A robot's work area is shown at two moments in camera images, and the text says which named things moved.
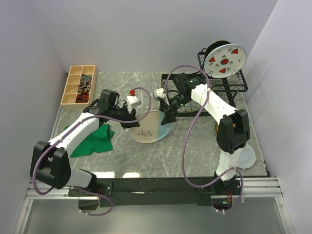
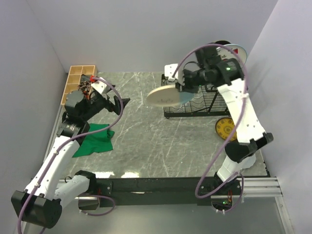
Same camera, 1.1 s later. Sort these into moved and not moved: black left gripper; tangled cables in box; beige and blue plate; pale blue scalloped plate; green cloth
Moved: beige and blue plate; black left gripper
Not moved: pale blue scalloped plate; green cloth; tangled cables in box
